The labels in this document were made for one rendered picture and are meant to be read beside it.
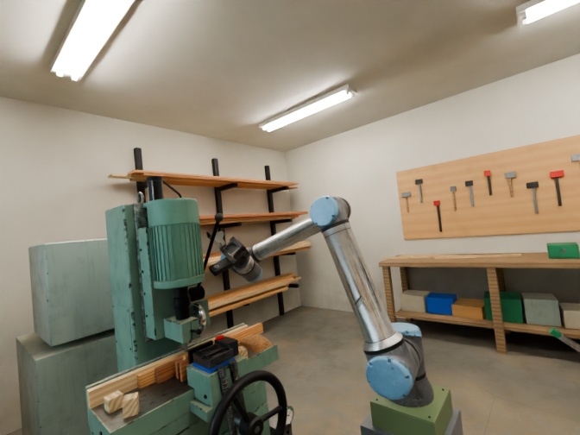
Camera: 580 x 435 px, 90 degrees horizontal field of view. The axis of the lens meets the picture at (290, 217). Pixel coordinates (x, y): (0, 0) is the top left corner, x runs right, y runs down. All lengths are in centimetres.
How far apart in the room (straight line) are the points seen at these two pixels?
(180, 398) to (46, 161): 274
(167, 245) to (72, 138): 257
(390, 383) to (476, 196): 302
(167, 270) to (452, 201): 340
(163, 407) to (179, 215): 58
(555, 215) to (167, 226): 355
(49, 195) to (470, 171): 427
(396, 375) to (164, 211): 94
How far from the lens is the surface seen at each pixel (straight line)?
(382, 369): 113
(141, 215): 129
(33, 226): 331
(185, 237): 107
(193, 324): 115
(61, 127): 354
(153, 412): 103
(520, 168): 387
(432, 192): 398
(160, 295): 123
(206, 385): 100
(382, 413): 139
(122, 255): 131
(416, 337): 130
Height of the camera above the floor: 136
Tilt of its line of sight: 2 degrees up
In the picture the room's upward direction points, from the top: 6 degrees counter-clockwise
